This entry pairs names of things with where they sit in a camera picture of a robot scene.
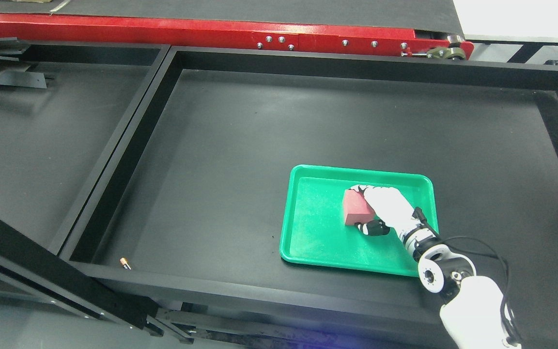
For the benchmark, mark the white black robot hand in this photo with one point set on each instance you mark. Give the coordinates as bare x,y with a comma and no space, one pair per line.
392,209

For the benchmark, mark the pink foam block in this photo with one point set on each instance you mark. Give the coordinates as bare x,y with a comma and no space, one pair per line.
355,208

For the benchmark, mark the white robot forearm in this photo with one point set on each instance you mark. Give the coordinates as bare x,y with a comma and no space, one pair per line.
474,311

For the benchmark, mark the green plastic tray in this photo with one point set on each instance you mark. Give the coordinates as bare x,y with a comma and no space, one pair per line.
313,231

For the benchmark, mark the black metal shelf right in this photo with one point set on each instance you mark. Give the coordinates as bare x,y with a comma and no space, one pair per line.
225,193

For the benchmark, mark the black metal shelf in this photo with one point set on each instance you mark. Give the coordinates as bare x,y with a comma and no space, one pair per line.
225,193
57,136

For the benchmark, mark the black metal shelf left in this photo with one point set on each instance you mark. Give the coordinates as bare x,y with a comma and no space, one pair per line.
57,136

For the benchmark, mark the small copper cartridge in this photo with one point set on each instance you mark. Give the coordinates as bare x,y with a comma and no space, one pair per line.
124,263

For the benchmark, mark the red conveyor frame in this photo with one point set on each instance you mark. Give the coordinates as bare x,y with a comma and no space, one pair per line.
315,38

